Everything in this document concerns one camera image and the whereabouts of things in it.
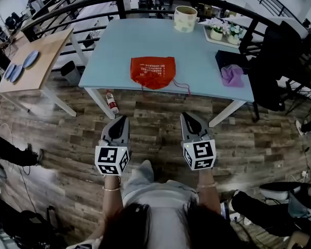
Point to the black tablet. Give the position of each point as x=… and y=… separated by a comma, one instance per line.
x=224, y=210

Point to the purple cloth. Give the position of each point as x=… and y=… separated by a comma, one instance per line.
x=232, y=76

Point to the cream patterned bucket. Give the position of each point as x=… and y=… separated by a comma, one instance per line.
x=185, y=19

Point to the white table leg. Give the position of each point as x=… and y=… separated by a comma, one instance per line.
x=226, y=114
x=101, y=105

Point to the white tray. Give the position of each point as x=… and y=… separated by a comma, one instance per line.
x=210, y=41

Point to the black box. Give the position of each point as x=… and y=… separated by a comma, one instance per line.
x=230, y=57

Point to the person's right forearm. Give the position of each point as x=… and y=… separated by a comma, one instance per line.
x=208, y=196

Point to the black metal-legged desk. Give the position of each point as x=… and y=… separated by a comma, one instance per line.
x=308, y=92

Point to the person's white shirt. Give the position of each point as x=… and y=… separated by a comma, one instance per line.
x=163, y=216

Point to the dark grey trash bin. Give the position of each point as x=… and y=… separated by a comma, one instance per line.
x=70, y=72

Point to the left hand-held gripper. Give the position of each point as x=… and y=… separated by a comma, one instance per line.
x=110, y=159

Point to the person's left forearm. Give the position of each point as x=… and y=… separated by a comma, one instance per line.
x=112, y=204

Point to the black office chair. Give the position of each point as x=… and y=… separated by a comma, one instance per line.
x=274, y=66

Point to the wooden side table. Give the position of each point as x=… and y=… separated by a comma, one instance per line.
x=46, y=58

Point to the person's light grey jeans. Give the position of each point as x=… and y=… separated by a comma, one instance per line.
x=142, y=175

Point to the blue plate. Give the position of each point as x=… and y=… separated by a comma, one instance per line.
x=7, y=71
x=17, y=73
x=31, y=59

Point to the cream pot with blue flowers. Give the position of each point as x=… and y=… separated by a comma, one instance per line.
x=233, y=38

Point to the plastic bottle with red label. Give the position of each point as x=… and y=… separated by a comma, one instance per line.
x=112, y=102

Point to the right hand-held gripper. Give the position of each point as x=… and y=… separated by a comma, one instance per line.
x=200, y=154

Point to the cream pot with pink flowers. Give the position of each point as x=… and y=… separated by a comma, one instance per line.
x=216, y=34

